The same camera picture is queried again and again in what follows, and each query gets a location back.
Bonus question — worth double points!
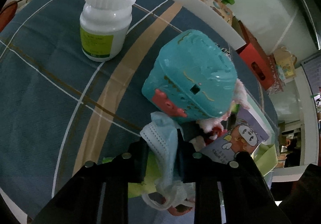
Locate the green tissue pack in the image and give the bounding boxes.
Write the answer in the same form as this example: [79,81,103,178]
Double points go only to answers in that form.
[101,147,161,202]

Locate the red pink chenille scrunchie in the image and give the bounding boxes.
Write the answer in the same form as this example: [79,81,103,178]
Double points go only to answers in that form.
[202,126,226,146]

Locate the pink white fluffy sock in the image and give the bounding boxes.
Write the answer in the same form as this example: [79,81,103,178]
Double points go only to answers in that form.
[196,78,251,133]

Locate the light blue face mask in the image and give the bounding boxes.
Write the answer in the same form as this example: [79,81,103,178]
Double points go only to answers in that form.
[140,111,195,210]

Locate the white tray green rim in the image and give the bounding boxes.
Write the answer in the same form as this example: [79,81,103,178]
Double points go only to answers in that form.
[233,93,279,187]

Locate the blue plaid tablecloth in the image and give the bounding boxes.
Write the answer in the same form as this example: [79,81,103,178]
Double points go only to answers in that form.
[1,0,278,217]

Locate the teal plastic lidded box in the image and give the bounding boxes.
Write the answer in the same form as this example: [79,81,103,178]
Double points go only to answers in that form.
[141,29,237,123]

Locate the red cardboard box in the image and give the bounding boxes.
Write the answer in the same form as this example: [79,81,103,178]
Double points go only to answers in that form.
[237,20,274,90]

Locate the yellow patterned gift bag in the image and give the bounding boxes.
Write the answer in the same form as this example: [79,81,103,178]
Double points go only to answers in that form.
[273,46,297,79]

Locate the white pill bottle green label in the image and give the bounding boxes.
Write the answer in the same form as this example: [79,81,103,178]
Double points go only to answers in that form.
[79,0,136,62]

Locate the orange toy picture box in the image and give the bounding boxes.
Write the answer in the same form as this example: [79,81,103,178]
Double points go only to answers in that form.
[200,0,233,25]

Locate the red round stool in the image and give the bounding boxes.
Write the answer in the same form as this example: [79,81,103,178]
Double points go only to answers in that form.
[0,1,18,32]

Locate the white foam board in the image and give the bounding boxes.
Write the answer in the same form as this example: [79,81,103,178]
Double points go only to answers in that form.
[173,0,245,50]

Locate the red plastic ring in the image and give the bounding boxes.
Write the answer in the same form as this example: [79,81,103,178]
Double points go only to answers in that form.
[150,192,194,217]

